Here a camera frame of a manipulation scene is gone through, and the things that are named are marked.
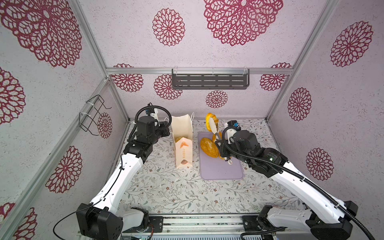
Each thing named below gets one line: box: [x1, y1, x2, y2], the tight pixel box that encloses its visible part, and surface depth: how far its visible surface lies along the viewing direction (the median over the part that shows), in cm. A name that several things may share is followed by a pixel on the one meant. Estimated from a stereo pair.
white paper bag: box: [171, 112, 195, 169], surface depth 88 cm
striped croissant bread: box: [205, 112, 219, 134], surface depth 73 cm
